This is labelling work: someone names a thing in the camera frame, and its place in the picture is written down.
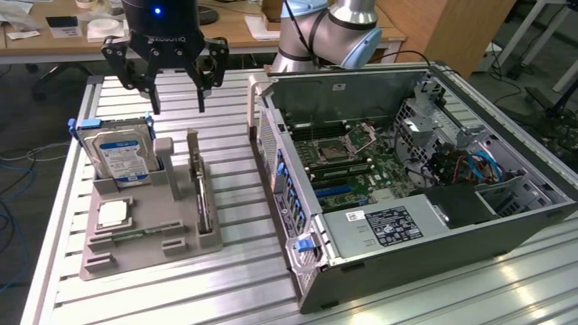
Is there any black and white box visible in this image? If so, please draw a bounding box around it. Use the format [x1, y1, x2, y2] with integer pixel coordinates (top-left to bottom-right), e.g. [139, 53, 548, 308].
[45, 16, 83, 39]

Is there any wooden cabinet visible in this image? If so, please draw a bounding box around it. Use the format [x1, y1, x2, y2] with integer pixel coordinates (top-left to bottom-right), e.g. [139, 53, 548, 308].
[374, 0, 518, 79]

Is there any hard disk with blue carrier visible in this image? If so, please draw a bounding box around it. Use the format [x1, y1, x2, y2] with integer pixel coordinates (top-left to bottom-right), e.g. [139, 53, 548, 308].
[67, 110, 158, 188]

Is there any blue expansion slot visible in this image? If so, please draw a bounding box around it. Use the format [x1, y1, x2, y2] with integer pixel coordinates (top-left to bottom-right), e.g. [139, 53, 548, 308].
[315, 184, 354, 200]

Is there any black RAM slot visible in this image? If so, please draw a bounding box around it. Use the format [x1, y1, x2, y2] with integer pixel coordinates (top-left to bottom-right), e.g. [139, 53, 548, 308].
[289, 121, 348, 129]
[293, 132, 350, 140]
[290, 125, 348, 133]
[291, 129, 349, 137]

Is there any grey power supply unit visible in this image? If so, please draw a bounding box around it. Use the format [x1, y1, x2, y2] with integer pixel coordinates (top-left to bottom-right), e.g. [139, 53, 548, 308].
[321, 194, 452, 260]

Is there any black chair base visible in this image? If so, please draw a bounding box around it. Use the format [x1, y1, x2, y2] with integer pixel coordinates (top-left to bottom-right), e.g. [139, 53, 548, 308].
[26, 63, 91, 101]

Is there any grey parts rack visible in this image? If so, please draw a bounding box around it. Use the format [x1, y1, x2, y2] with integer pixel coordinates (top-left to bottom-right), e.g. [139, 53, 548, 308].
[79, 137, 226, 282]

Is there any white desk frame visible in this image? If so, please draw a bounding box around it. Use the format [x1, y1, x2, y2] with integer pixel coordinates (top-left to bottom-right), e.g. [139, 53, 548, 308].
[496, 0, 578, 92]

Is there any black round puck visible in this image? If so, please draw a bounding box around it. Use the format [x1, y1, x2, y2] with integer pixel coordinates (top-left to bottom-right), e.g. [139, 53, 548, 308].
[198, 7, 219, 25]

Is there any silver CPU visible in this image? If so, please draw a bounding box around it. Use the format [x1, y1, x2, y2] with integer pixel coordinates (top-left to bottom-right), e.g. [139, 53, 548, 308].
[98, 202, 130, 228]

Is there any metal disk bay cage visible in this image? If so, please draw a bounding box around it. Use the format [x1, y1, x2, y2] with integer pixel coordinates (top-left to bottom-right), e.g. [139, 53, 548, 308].
[393, 97, 492, 162]

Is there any blue data wire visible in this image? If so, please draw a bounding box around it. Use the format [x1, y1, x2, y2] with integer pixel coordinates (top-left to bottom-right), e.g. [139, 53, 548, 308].
[468, 151, 505, 186]

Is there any CPU socket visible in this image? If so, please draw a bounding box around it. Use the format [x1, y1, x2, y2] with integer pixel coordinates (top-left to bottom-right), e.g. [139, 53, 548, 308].
[315, 137, 360, 167]

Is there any wooden desk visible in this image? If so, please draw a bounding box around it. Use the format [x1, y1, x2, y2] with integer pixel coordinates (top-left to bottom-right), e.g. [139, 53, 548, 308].
[0, 0, 408, 66]

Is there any graphics card with metal bracket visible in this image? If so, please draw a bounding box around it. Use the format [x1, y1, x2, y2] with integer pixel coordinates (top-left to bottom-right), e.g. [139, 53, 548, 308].
[186, 127, 214, 235]

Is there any open black PC case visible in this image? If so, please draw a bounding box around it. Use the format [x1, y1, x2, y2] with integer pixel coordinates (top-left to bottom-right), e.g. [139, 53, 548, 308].
[247, 60, 578, 314]

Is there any black expansion slot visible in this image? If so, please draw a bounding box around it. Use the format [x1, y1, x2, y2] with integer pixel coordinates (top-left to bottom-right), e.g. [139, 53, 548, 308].
[309, 163, 368, 173]
[311, 169, 370, 181]

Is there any green motherboard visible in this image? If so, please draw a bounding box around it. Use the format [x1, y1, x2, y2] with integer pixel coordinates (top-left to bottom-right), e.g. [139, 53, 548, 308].
[289, 118, 437, 208]

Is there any white box with tape roll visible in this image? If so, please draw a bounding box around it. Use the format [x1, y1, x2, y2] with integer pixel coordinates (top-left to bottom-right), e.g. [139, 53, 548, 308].
[86, 18, 126, 43]

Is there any black cable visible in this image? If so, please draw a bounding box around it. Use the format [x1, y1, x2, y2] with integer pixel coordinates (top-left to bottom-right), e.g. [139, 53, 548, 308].
[384, 50, 437, 67]

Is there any green RAM stick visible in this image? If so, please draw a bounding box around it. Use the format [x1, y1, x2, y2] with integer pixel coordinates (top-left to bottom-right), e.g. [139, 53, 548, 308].
[110, 225, 183, 243]

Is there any metal socket cover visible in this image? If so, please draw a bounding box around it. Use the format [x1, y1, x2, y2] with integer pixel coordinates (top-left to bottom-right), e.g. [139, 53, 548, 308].
[345, 122, 380, 147]

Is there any stack of white papers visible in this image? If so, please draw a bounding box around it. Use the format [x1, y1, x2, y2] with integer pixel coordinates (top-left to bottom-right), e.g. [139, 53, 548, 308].
[245, 15, 283, 42]

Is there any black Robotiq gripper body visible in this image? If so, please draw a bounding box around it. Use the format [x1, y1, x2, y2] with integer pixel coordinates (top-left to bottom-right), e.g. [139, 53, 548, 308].
[121, 0, 206, 74]

